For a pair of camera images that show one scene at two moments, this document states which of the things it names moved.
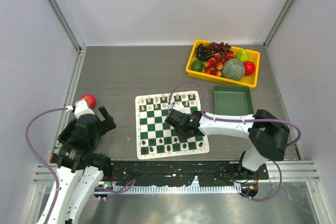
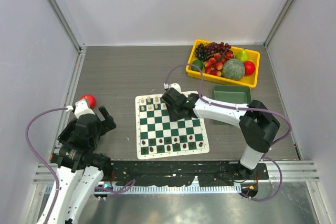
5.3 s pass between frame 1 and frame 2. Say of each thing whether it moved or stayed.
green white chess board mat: stayed
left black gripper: stayed
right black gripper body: moved
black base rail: stayed
